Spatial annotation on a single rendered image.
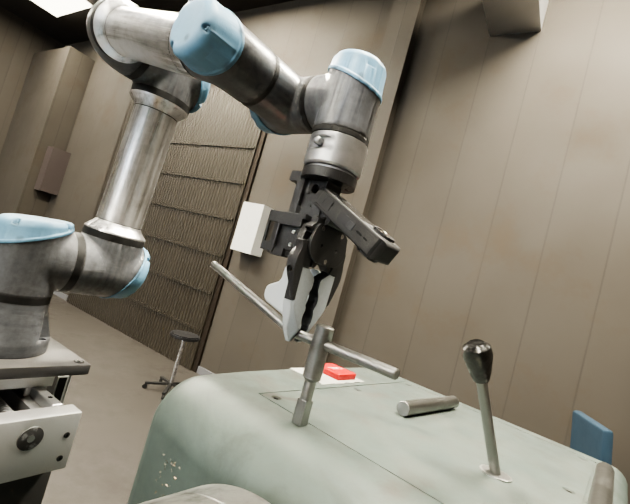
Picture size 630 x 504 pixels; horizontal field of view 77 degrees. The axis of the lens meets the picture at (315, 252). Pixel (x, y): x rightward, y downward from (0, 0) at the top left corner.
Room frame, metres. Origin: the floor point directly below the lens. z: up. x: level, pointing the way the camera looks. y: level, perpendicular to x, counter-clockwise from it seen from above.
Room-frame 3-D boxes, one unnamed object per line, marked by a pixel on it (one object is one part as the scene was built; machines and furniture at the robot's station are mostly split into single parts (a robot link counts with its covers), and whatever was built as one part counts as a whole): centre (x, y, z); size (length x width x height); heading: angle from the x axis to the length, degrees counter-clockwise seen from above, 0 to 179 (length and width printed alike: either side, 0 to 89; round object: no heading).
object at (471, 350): (0.44, -0.21, 1.38); 0.04 x 0.03 x 0.05; 140
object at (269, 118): (0.55, 0.10, 1.65); 0.11 x 0.11 x 0.08; 52
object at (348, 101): (0.50, 0.01, 1.65); 0.09 x 0.08 x 0.11; 52
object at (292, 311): (0.49, 0.02, 1.39); 0.06 x 0.03 x 0.09; 50
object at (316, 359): (0.46, -0.04, 1.31); 0.02 x 0.02 x 0.12
